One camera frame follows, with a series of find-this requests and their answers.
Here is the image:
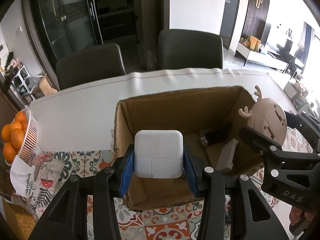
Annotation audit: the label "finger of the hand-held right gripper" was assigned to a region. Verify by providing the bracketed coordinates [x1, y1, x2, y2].
[285, 111, 320, 153]
[239, 127, 313, 167]

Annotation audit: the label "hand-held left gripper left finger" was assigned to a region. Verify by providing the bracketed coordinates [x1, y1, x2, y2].
[29, 145, 137, 240]

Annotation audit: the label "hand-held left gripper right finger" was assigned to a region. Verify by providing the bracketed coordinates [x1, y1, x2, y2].
[182, 144, 290, 240]

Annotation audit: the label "beige deer head figure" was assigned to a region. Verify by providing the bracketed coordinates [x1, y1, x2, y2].
[238, 85, 288, 147]

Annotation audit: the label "pale rectangular charger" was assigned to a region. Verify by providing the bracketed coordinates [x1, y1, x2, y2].
[215, 139, 238, 173]

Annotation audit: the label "white square power adapter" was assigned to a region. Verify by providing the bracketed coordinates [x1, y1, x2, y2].
[134, 129, 185, 179]

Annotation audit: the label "black charger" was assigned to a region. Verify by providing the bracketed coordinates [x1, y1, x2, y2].
[200, 121, 233, 145]

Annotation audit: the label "brown cardboard box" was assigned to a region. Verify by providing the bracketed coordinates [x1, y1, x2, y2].
[114, 85, 265, 212]

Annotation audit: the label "floral fabric tissue pouch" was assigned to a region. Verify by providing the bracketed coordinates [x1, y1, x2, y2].
[10, 150, 67, 213]

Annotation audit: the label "white television console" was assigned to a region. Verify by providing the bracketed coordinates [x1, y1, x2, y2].
[235, 41, 304, 72]

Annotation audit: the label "orange paper bags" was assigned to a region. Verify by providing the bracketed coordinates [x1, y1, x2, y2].
[249, 35, 262, 50]

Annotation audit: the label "white ribbed basket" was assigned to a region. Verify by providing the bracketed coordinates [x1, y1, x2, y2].
[15, 108, 39, 167]

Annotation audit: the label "dark grey dining chair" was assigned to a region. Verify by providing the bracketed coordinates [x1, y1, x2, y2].
[157, 29, 224, 70]
[55, 43, 127, 90]

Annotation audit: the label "pile of oranges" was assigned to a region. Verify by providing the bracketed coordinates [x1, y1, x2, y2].
[1, 111, 29, 163]

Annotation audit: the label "small brown carton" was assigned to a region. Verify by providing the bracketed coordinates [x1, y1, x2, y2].
[37, 73, 58, 98]

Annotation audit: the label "yellow woven box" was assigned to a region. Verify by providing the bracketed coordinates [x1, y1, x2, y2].
[2, 200, 38, 240]

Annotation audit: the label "dark interior door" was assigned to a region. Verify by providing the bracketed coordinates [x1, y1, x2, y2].
[220, 0, 242, 50]

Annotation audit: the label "white shoe rack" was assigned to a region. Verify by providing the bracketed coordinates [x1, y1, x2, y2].
[5, 52, 37, 103]

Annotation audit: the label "dark glass sliding door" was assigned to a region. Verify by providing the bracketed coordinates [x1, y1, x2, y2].
[30, 0, 103, 63]

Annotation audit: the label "dark slatted wall panel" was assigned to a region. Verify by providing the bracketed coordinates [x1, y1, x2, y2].
[241, 0, 272, 43]

